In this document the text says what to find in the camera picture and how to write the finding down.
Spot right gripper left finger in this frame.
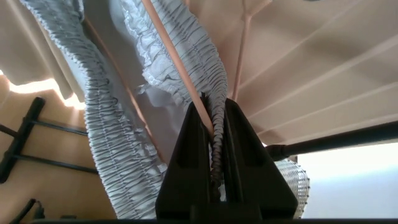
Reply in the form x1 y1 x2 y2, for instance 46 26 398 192
155 92 213 219

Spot white laundry basket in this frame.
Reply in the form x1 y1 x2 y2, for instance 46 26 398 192
275 158 311 219

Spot black clothes rack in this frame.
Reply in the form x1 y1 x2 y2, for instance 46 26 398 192
0 96 398 184

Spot beige curtain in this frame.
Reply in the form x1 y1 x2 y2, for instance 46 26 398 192
0 0 398 147

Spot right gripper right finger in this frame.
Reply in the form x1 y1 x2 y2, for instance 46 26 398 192
222 98 299 219

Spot black cable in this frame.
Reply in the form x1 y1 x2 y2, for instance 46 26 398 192
9 198 46 224

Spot pale grey shorts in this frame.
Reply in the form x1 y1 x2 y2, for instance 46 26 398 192
18 0 229 220

